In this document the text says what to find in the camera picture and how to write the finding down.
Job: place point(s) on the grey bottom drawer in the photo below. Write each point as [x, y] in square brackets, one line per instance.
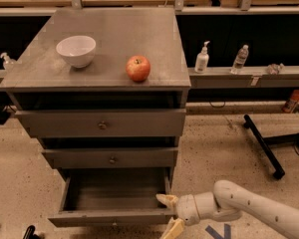
[113, 196]

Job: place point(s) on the white pump lotion bottle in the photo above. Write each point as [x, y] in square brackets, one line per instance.
[202, 59]

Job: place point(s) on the white ceramic bowl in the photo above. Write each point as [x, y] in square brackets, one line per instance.
[77, 51]

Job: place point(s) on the clear pump sanitizer bottle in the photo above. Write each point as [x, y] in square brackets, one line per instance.
[8, 63]

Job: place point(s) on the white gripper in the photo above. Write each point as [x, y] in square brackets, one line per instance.
[185, 210]

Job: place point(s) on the black object bottom left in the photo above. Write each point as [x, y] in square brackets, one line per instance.
[30, 233]

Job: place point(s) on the grey top drawer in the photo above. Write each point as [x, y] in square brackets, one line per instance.
[102, 123]

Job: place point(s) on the crumpled plastic wrapper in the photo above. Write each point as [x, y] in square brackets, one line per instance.
[275, 69]

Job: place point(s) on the orange spray can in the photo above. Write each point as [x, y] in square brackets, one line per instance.
[291, 103]

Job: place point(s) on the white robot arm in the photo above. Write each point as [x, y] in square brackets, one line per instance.
[225, 203]

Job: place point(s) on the grey drawer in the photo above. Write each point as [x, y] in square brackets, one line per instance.
[102, 123]
[113, 196]
[71, 158]

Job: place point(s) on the grey middle drawer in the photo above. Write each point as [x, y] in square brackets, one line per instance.
[71, 158]

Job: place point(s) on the grey drawer cabinet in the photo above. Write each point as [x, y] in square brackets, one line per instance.
[43, 81]

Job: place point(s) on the red apple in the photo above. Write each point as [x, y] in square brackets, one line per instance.
[138, 68]

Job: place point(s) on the clear plastic water bottle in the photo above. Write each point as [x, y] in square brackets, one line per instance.
[240, 59]

